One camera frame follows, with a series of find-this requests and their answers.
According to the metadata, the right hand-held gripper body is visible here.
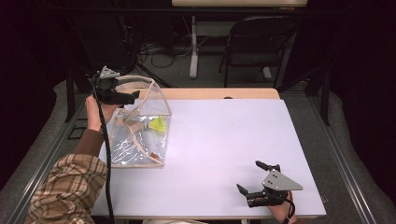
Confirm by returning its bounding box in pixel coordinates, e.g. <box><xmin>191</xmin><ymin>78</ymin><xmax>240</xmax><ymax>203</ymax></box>
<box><xmin>247</xmin><ymin>163</ymin><xmax>304</xmax><ymax>208</ymax></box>

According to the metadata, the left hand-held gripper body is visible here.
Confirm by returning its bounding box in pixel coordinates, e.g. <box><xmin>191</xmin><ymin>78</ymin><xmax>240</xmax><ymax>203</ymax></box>
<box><xmin>93</xmin><ymin>65</ymin><xmax>124</xmax><ymax>105</ymax></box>

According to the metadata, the yellow shuttlecock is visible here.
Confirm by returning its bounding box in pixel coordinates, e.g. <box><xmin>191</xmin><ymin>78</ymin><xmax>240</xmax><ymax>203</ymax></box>
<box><xmin>144</xmin><ymin>116</ymin><xmax>168</xmax><ymax>134</ymax></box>

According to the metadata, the clear plastic bag beige trim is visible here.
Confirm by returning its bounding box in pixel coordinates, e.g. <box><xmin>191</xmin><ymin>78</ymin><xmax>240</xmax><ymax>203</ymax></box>
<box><xmin>106</xmin><ymin>75</ymin><xmax>173</xmax><ymax>169</ymax></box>

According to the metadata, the person's right hand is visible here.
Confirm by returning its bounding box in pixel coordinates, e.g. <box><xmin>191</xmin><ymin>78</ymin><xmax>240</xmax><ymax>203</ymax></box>
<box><xmin>267</xmin><ymin>190</ymin><xmax>297</xmax><ymax>224</ymax></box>

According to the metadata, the person's left hand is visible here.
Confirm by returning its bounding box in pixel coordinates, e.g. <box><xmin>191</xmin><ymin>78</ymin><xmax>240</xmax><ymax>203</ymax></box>
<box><xmin>85</xmin><ymin>94</ymin><xmax>123</xmax><ymax>133</ymax></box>

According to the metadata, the black metal stand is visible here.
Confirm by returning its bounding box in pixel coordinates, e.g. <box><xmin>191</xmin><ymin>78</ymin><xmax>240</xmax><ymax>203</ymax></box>
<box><xmin>276</xmin><ymin>65</ymin><xmax>332</xmax><ymax>127</ymax></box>
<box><xmin>64</xmin><ymin>63</ymin><xmax>94</xmax><ymax>123</ymax></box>

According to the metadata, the white table mat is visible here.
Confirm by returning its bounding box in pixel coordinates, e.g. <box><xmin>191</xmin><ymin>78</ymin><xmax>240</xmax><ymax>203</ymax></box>
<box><xmin>91</xmin><ymin>98</ymin><xmax>327</xmax><ymax>218</ymax></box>

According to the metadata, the wooden table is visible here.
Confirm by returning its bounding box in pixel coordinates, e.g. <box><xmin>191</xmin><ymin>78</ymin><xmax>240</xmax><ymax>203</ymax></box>
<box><xmin>91</xmin><ymin>87</ymin><xmax>327</xmax><ymax>220</ymax></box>

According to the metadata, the white background desk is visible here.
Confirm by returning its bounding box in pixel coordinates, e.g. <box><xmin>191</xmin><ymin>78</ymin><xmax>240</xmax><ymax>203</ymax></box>
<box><xmin>171</xmin><ymin>0</ymin><xmax>308</xmax><ymax>79</ymax></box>

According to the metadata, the black folding chair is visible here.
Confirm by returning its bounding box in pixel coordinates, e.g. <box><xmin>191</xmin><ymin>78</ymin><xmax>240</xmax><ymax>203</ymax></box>
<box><xmin>219</xmin><ymin>16</ymin><xmax>299</xmax><ymax>90</ymax></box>

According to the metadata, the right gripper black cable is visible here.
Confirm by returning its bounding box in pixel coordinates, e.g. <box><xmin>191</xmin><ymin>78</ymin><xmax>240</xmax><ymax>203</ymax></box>
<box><xmin>270</xmin><ymin>189</ymin><xmax>296</xmax><ymax>224</ymax></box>

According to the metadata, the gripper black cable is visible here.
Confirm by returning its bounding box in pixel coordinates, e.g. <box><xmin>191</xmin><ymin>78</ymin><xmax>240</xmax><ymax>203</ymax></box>
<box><xmin>92</xmin><ymin>74</ymin><xmax>116</xmax><ymax>224</ymax></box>
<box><xmin>270</xmin><ymin>189</ymin><xmax>296</xmax><ymax>224</ymax></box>

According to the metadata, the bundle of floor cables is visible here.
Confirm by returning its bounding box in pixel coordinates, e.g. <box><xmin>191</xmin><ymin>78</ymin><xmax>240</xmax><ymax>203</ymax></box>
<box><xmin>135</xmin><ymin>17</ymin><xmax>216</xmax><ymax>70</ymax></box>

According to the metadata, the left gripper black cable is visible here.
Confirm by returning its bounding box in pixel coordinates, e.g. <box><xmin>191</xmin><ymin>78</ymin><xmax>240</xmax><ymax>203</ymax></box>
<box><xmin>92</xmin><ymin>74</ymin><xmax>116</xmax><ymax>224</ymax></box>

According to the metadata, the grey metal floor rail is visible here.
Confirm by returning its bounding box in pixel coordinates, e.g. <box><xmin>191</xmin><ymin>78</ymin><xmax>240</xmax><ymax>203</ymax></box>
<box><xmin>6</xmin><ymin>92</ymin><xmax>92</xmax><ymax>224</ymax></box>
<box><xmin>306</xmin><ymin>92</ymin><xmax>378</xmax><ymax>224</ymax></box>

